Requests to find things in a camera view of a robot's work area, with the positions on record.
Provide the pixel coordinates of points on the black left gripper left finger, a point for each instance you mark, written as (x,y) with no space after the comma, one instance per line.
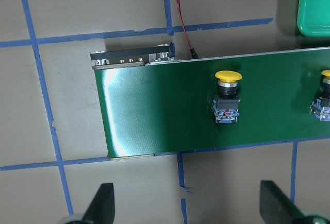
(101,208)

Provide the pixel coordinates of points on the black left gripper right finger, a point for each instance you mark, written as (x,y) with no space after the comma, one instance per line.
(276,207)

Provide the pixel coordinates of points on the yellow push button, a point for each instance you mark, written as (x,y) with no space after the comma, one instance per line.
(320,106)
(225,104)

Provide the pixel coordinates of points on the green conveyor belt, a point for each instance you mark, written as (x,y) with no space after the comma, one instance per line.
(167,107)

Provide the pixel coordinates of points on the green tray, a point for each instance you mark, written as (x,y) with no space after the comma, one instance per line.
(313,18)

